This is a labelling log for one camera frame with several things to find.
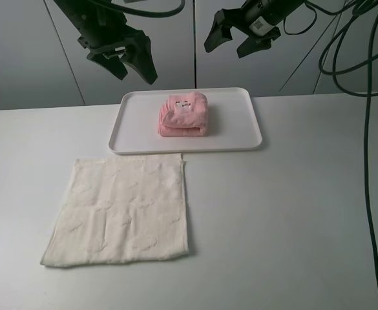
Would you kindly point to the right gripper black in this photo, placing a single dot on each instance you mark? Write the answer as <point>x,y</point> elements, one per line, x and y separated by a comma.
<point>257,19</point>

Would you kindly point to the white plastic tray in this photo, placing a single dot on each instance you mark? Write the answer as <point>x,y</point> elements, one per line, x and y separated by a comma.
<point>232,123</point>

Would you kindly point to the cream white towel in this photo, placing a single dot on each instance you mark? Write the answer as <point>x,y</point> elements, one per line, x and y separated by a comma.
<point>120,210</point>

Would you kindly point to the pink towel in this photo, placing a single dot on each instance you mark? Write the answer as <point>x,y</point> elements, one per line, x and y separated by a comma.
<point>184,115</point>

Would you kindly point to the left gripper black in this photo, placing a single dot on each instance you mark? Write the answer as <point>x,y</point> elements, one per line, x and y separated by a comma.
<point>107,37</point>

